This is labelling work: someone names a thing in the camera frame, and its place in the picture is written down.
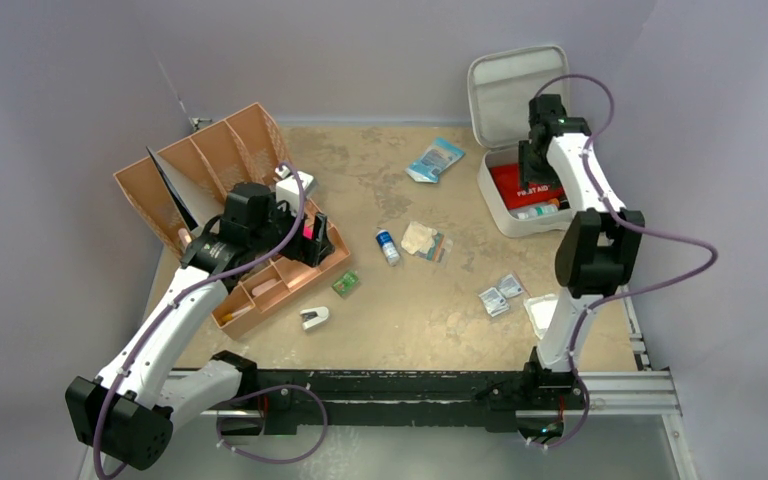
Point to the pink file organizer rack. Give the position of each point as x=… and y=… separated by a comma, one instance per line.
x=245, y=146

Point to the dark folder in rack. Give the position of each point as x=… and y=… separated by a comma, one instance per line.
x=166, y=172

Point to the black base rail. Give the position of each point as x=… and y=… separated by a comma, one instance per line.
x=492, y=400

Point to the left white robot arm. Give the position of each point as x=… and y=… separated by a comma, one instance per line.
x=128, y=412

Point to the blue white wipes packet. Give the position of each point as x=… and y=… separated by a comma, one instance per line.
x=437, y=158

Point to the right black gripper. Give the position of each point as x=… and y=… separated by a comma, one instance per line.
x=533, y=162

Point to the white plastic bottle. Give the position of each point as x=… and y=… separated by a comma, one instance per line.
x=536, y=210

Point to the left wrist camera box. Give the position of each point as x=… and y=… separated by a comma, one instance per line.
x=289, y=187

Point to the blue white bandage roll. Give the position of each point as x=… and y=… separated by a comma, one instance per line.
x=388, y=247

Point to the beige gauze wrap packet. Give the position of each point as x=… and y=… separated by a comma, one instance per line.
x=426, y=243

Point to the white stapler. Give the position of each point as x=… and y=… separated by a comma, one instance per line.
x=314, y=317

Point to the pink desk tray organizer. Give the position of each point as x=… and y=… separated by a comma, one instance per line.
x=274, y=284

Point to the green small box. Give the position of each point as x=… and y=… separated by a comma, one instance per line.
x=346, y=283

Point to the grey open storage case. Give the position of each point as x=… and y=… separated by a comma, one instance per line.
x=500, y=87

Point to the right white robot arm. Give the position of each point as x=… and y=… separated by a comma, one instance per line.
x=597, y=253

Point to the red first aid pouch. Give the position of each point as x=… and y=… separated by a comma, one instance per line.
x=514, y=196

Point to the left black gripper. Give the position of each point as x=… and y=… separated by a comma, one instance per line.
x=311, y=250

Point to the alcohol pad sachet pair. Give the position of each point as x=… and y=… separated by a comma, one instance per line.
x=494, y=302

